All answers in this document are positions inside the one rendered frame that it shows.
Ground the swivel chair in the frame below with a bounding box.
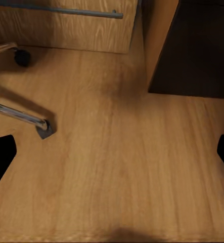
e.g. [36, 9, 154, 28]
[0, 42, 54, 139]

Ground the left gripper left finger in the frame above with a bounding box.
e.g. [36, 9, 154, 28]
[0, 135, 17, 180]

